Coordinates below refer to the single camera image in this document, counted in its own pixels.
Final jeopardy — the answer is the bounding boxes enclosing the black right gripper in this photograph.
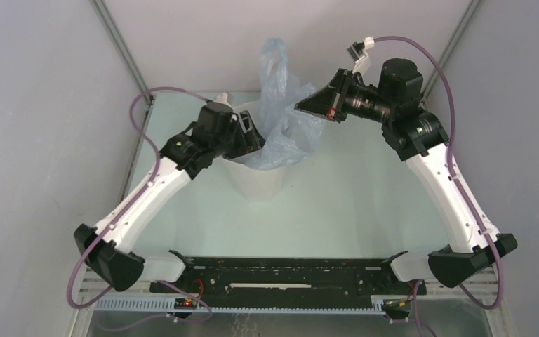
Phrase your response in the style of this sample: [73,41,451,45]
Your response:
[296,68,395,124]

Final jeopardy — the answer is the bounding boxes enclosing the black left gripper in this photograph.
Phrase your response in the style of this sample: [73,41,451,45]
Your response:
[211,110,266,160]

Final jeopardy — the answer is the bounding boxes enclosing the white octagonal trash bin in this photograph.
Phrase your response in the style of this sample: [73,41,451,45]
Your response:
[220,101,291,204]

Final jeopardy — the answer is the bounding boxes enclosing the light blue plastic trash bag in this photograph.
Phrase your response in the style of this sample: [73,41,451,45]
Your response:
[244,38,326,170]

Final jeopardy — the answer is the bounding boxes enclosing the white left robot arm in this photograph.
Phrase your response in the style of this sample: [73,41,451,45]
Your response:
[74,102,265,293]

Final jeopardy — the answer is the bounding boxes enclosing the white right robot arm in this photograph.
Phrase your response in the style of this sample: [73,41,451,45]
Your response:
[295,58,518,293]

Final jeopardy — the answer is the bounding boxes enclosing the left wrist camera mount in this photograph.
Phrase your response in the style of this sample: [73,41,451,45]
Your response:
[211,92,232,107]

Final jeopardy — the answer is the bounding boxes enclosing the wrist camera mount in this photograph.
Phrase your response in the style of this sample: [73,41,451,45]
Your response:
[211,92,232,107]
[347,37,375,74]

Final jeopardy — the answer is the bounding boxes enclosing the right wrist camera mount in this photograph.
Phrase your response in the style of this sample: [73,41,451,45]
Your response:
[347,37,375,74]

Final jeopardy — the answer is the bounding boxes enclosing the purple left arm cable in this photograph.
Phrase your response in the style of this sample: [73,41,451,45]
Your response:
[66,86,215,310]

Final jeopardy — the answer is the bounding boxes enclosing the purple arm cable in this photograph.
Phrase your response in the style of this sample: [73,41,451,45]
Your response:
[371,35,504,311]
[66,86,215,310]

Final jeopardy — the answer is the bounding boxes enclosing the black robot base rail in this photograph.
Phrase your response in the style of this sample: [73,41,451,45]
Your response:
[174,256,416,309]

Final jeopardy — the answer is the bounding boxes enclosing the left aluminium frame post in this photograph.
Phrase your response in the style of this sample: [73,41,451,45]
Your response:
[66,1,153,336]

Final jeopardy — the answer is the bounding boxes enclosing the aluminium frame post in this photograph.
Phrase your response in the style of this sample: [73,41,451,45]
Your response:
[66,1,153,336]
[422,1,515,336]

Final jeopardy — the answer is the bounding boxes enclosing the white slotted cable duct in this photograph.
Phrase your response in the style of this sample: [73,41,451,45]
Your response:
[95,296,385,315]

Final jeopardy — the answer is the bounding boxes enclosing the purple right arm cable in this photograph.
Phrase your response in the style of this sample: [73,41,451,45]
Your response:
[371,35,504,311]

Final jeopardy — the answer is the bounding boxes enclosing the right aluminium frame post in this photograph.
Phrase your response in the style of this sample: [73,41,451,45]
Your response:
[422,1,515,336]

